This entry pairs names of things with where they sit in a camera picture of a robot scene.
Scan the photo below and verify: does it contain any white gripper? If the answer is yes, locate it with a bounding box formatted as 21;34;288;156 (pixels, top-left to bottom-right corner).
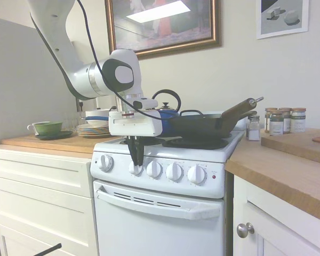
108;109;165;167

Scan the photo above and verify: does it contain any white stove knob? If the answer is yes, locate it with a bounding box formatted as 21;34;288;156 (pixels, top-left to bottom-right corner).
128;159;145;177
146;159;163;179
166;162;185;182
187;164;206;185
99;154;115;173

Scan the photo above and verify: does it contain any white electric stove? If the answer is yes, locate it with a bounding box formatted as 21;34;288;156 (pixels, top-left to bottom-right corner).
90;110;246;256

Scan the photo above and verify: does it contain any black coil burner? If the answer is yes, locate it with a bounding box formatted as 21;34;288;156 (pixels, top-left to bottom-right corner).
162;138;229;150
119;136;163;146

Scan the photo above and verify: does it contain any white bowl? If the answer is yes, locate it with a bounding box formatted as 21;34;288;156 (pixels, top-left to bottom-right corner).
86;119;109;127
85;108;110;117

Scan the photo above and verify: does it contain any white plate gold rim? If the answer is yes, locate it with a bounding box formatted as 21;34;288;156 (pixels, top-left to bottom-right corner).
76;128;110;133
76;126;110;131
76;130;110;135
76;132;110;137
76;123;110;129

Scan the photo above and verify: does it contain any black wok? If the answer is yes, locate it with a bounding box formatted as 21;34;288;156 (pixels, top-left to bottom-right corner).
168;96;265;139

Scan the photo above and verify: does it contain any clear drinking glass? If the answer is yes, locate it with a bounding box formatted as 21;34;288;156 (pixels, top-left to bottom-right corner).
65;111;82;132

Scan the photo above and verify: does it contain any dark green saucer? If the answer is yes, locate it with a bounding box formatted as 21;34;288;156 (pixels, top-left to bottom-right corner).
34;130;74;141

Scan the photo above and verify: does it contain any white oven door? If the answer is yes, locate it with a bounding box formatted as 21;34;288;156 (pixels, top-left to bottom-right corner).
92;179;226;256

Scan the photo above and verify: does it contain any green cup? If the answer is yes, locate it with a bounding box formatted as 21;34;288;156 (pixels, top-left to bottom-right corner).
32;122;63;136

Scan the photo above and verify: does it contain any white drawer cabinet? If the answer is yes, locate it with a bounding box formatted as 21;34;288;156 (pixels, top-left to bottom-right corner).
0;145;99;256

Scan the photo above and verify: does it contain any glass salt shaker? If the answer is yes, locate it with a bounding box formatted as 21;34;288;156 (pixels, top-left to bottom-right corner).
246;114;261;141

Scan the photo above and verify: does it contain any gold framed painting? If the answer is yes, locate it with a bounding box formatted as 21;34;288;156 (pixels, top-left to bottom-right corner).
104;0;222;61

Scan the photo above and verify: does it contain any silver cabinet knob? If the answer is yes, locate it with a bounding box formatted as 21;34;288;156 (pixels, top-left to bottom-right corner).
236;222;255;239

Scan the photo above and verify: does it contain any glass spice jar copper lid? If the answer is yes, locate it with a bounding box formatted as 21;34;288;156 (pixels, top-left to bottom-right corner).
290;107;307;133
270;110;284;136
265;107;278;133
278;107;292;134

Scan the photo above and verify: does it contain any wooden cutting board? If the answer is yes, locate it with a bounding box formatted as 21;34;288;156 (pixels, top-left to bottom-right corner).
260;127;320;166

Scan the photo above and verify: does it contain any white cabinet with door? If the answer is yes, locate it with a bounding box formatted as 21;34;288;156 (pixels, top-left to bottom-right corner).
230;173;320;256

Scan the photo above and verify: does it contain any large grey shapes paper print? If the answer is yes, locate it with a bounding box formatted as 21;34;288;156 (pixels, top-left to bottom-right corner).
256;0;309;40

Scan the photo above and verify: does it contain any blue kettle black handle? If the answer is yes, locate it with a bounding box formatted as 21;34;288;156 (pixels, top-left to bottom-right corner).
151;89;182;139

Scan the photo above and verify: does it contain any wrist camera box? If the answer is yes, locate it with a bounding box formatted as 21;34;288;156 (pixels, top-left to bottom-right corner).
133;98;159;110

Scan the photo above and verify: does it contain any black cable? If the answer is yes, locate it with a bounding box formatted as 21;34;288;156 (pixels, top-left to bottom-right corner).
76;0;163;121

